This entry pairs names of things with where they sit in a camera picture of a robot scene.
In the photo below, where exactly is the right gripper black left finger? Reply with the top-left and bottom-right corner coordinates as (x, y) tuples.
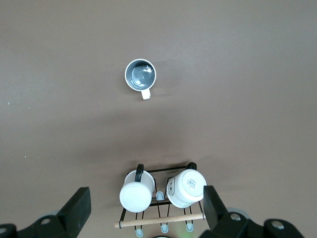
(0, 187), (92, 238)

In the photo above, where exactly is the grey mug white handle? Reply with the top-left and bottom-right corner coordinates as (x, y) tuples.
(124, 59), (157, 101)

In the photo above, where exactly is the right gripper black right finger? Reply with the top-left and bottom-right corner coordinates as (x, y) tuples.
(199, 185), (317, 238)

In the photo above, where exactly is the brown table cover sheet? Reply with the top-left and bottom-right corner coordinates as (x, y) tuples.
(0, 0), (317, 238)

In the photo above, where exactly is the white mug black handle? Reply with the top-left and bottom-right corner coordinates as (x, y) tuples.
(119, 163), (155, 214)

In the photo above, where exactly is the black wire mug rack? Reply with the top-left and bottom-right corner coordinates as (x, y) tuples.
(114, 162), (207, 238)

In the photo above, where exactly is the white mug face print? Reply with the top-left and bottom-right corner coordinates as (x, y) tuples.
(166, 162), (208, 208)

